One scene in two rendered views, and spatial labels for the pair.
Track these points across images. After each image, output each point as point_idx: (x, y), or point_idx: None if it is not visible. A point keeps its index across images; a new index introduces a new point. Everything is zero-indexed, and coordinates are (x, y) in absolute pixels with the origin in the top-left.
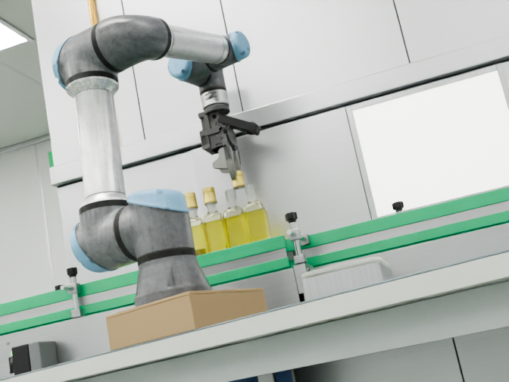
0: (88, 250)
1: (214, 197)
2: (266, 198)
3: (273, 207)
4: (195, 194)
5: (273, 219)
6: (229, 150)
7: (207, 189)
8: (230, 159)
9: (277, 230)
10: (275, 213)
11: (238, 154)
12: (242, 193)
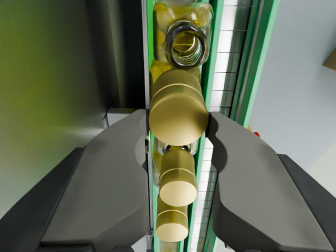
0: None
1: (184, 157)
2: (17, 28)
3: (33, 5)
4: (173, 217)
5: (56, 14)
6: (308, 196)
7: (196, 186)
8: (275, 151)
9: (69, 6)
10: (44, 2)
11: (72, 197)
12: (21, 129)
